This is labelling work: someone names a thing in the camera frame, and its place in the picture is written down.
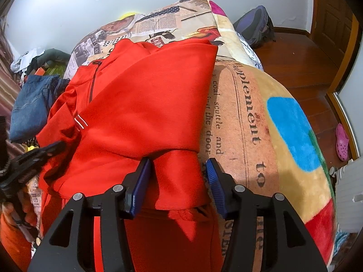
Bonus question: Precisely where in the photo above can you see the dark backpack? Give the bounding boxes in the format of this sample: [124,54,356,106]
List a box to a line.
[233,5,276,49]

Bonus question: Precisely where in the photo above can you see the white plastic rack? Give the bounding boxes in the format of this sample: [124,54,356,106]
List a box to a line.
[329,159,363,233]

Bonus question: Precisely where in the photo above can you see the pile of clothes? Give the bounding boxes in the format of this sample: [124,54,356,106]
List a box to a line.
[10,48,71,81]

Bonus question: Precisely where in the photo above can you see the blue denim jeans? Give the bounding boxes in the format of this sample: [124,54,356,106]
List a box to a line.
[9,74,70,143]

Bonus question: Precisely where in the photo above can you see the printed blanket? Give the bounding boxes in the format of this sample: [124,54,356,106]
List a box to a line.
[28,0,336,272]

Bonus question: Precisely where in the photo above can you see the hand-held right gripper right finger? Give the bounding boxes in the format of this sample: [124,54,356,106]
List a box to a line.
[206,159,329,272]

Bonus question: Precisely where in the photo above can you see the red zip jacket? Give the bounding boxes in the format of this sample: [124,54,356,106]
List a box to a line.
[36,39,224,272]

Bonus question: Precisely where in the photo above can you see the pink clog shoe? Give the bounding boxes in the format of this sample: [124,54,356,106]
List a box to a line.
[335,123,350,161]

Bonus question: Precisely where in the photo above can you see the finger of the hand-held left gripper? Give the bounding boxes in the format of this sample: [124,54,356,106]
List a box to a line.
[11,141,67,176]

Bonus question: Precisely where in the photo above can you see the orange cloth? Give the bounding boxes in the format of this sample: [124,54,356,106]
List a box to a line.
[0,195,37,271]

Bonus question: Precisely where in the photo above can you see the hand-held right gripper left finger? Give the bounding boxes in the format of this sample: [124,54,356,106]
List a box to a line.
[27,158,152,272]

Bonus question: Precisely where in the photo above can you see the wooden door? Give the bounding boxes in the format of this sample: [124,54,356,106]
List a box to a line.
[312,0,363,91]

